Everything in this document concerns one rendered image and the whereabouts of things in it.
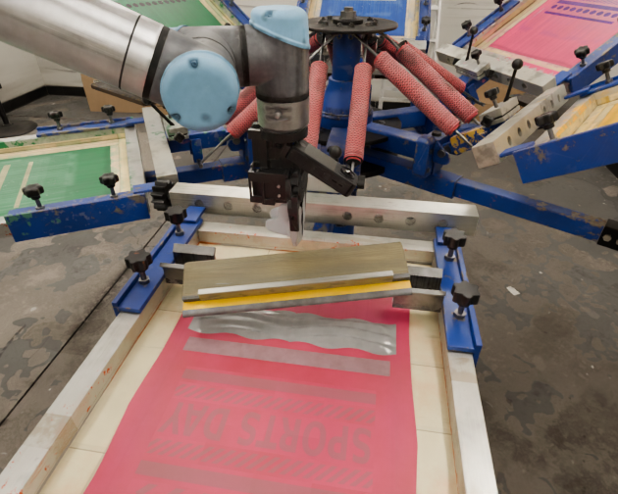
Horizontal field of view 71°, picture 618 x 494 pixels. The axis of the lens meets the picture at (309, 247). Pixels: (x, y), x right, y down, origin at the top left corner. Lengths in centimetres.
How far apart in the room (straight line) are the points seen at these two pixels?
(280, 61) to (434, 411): 53
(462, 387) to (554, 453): 128
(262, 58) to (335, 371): 47
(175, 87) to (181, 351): 45
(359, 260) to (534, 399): 142
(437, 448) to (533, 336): 169
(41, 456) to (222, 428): 22
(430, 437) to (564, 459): 131
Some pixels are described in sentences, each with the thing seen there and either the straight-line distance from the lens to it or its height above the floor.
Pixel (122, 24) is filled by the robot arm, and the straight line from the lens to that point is 48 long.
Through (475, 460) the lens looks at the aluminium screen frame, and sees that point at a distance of 63.
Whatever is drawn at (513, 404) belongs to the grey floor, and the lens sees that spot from 201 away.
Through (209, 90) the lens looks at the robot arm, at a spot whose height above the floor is 139.
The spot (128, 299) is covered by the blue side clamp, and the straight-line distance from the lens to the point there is 82.
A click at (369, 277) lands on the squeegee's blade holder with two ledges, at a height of 106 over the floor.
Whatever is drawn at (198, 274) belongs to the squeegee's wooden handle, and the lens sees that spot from 76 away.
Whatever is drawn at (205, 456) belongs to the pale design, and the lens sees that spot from 65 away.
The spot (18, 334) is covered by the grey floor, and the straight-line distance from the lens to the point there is 248.
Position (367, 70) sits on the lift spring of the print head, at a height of 122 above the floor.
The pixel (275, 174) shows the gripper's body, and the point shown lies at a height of 122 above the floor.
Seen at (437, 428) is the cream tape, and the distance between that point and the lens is 68.
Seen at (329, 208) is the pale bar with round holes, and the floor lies 103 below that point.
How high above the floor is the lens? 151
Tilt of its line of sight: 35 degrees down
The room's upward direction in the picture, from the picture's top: straight up
